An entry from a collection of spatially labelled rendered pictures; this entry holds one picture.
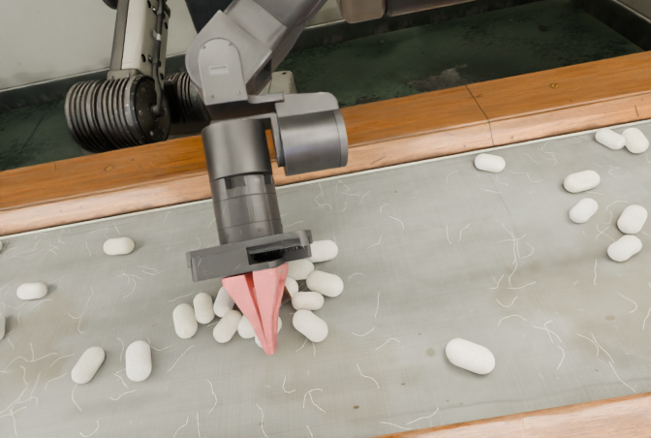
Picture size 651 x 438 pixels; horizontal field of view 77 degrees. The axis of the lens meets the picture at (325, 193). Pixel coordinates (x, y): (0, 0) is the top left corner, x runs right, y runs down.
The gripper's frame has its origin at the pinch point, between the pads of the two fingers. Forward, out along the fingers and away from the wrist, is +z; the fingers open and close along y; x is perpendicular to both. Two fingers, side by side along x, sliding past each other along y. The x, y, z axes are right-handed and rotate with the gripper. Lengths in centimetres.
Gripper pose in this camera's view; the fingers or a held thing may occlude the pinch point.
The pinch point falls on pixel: (269, 343)
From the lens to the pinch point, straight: 38.6
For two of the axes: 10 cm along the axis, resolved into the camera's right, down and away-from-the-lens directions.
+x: 0.5, 0.9, 9.9
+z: 1.9, 9.8, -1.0
